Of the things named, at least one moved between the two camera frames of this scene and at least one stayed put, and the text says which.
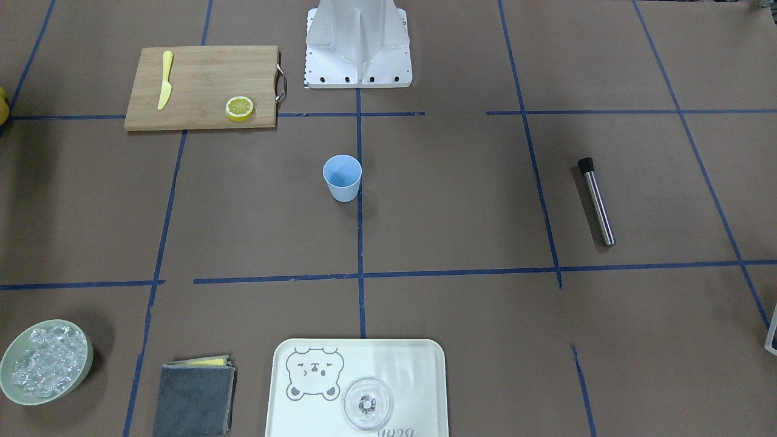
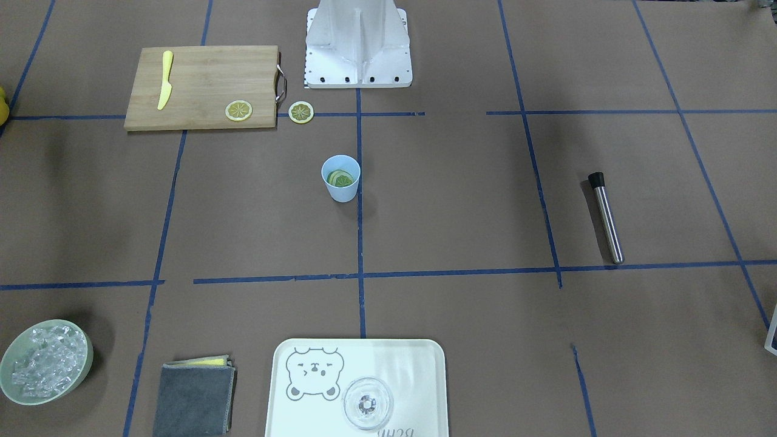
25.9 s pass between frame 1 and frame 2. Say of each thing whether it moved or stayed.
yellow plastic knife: stayed
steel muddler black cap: moved
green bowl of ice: stayed
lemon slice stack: stayed
